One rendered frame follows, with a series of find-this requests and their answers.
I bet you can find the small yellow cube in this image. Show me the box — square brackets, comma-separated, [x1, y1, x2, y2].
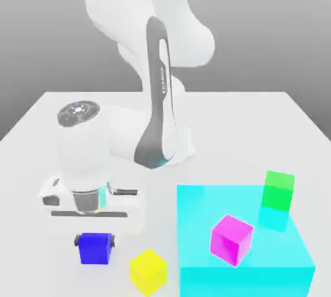
[129, 248, 168, 297]

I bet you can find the small green cube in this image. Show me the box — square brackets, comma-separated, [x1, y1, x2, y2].
[261, 170, 295, 212]

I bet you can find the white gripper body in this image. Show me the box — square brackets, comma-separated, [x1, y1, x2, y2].
[49, 195, 146, 236]

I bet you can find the small blue cube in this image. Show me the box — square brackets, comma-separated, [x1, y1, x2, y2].
[77, 232, 114, 266]

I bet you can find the large cyan box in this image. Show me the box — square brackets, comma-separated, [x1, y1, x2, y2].
[176, 184, 317, 297]

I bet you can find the small magenta cube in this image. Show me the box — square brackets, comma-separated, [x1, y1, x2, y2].
[209, 213, 255, 269]

